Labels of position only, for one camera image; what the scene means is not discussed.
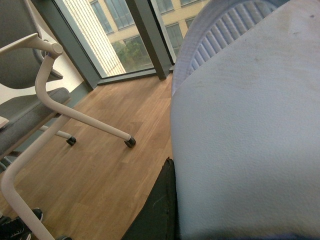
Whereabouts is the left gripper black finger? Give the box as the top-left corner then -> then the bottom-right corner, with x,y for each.
122,157 -> 178,240

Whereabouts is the light blue slide slipper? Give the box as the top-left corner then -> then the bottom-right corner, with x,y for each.
170,0 -> 320,240

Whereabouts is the black sneaker on floor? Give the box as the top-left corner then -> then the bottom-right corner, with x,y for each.
0,212 -> 33,240

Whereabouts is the white frame grey chair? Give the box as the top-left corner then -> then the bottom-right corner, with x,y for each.
0,0 -> 136,240

